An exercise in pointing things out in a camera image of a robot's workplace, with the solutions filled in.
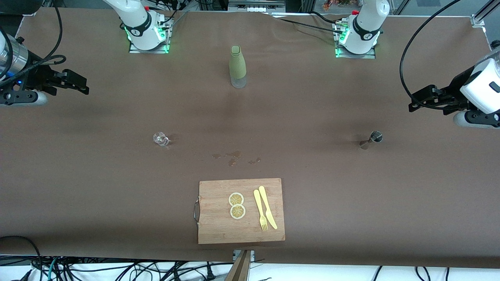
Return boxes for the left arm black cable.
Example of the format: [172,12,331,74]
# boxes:
[400,0,463,110]

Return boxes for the brown table cover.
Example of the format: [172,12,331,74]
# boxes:
[0,7,500,270]

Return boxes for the aluminium frame profile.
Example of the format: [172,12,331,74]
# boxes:
[471,0,500,28]

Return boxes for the yellow plastic fork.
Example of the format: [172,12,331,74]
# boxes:
[253,189,268,231]

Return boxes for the grey power strip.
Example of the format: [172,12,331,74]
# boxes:
[228,0,286,12]

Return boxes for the steel jigger cup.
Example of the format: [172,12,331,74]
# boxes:
[359,131,383,150]

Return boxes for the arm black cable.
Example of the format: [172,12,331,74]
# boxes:
[0,0,67,78]
[400,0,463,110]

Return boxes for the olive bottle with clear base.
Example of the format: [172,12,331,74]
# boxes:
[229,45,247,89]

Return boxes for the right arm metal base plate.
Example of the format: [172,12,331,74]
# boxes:
[129,18,171,54]

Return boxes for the yellow plastic knife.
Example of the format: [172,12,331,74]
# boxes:
[258,186,278,230]

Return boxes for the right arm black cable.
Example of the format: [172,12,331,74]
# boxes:
[0,0,67,78]

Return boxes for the wooden cutting board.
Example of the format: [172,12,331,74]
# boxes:
[193,178,286,245]

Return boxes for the wooden beam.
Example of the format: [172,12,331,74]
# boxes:
[225,250,252,281]

